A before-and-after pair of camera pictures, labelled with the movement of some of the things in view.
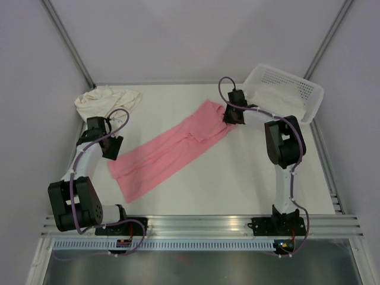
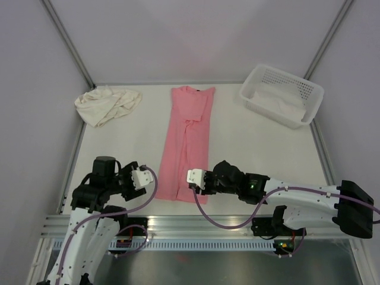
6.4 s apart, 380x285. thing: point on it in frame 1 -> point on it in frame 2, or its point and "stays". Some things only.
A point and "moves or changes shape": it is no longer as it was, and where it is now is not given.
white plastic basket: x=281 y=92 stays
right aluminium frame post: x=327 y=37 stays
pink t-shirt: x=139 y=168 moves or changes shape
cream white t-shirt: x=103 y=100 stays
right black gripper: x=227 y=119 -> x=205 y=192
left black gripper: x=113 y=152 -> x=132 y=192
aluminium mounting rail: x=224 y=227 stays
